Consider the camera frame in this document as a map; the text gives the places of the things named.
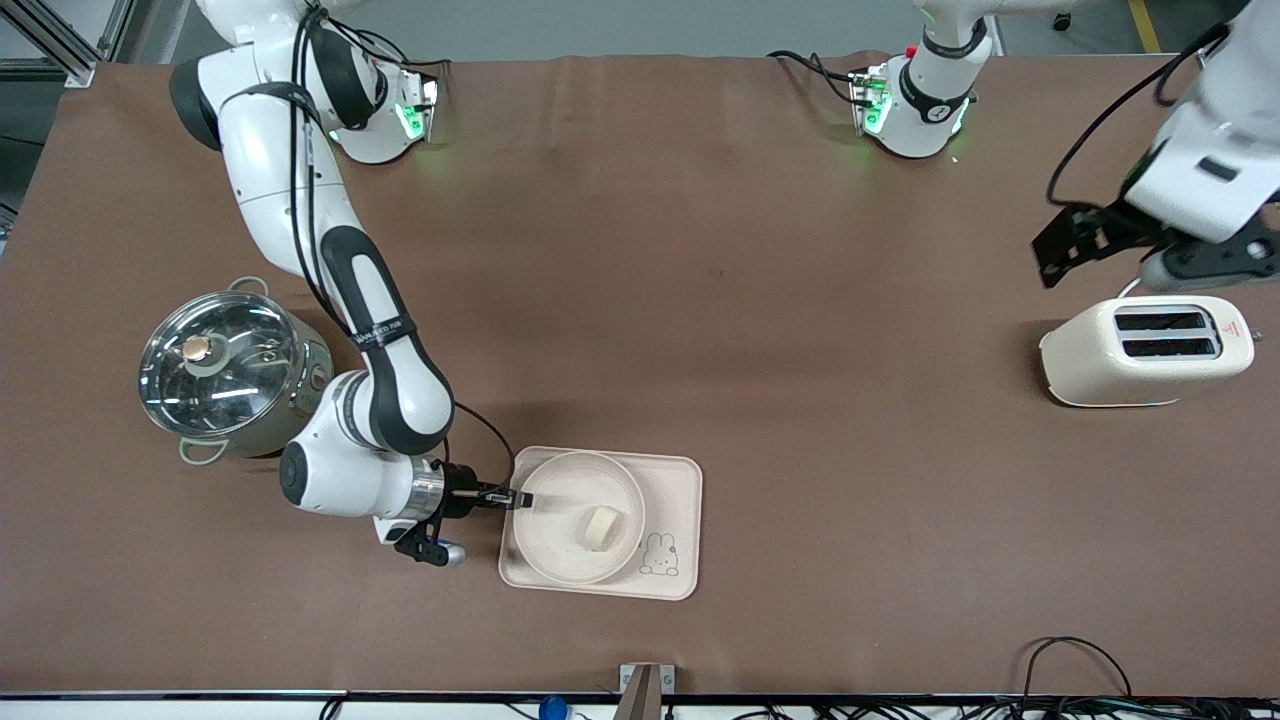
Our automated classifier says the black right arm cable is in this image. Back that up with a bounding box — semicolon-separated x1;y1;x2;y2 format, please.
288;5;517;491

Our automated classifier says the black left base cable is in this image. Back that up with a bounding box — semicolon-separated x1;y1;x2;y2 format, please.
766;49;863;107

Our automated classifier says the black base cable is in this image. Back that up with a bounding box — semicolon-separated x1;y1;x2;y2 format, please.
370;38;449;79
766;49;863;107

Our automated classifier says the cream rabbit print tray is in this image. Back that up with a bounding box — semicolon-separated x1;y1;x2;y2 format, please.
498;446;704;602

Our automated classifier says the glass pot lid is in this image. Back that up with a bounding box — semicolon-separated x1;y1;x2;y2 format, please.
138;292;299;439

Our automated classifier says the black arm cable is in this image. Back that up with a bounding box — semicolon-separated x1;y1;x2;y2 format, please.
1046;22;1231;207
288;5;517;491

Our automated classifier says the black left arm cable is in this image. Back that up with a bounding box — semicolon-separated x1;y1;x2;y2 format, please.
1046;22;1231;207

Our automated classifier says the grey metal table bracket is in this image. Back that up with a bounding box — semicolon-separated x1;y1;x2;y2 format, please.
619;663;675;720

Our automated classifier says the black right base cable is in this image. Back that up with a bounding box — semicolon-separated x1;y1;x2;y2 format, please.
370;38;449;79

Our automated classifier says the aluminium frame profile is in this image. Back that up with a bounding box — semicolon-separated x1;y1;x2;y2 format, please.
0;0;137;87

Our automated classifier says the round cream plate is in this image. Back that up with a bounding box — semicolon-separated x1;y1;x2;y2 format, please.
512;451;647;586

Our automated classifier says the black looped floor cable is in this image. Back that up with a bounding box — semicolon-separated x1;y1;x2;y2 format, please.
1018;636;1134;703

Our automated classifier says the cream two-slot toaster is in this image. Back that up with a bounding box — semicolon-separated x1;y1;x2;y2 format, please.
1038;295;1257;408

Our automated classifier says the steel cooking pot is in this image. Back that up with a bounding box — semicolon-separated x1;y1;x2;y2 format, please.
138;277;335;467

